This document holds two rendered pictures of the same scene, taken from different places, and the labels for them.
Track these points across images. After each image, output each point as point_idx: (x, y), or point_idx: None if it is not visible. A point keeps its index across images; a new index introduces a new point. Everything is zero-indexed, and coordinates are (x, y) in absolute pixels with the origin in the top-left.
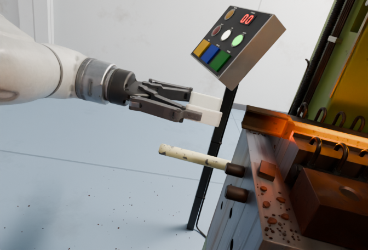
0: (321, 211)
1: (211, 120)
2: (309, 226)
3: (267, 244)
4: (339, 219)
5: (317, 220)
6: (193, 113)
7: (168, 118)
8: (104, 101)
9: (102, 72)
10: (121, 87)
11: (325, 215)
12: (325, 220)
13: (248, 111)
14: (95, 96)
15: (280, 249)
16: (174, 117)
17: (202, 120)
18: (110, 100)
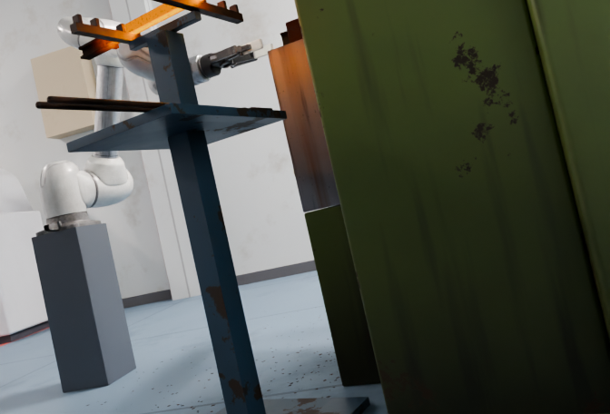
0: (288, 25)
1: (257, 46)
2: (289, 37)
3: (270, 53)
4: (297, 24)
5: (290, 31)
6: (244, 45)
7: (231, 53)
8: (201, 74)
9: (195, 56)
10: (207, 58)
11: (290, 26)
12: (292, 29)
13: (281, 34)
14: (194, 71)
15: (276, 51)
16: (233, 50)
17: (252, 49)
18: (203, 71)
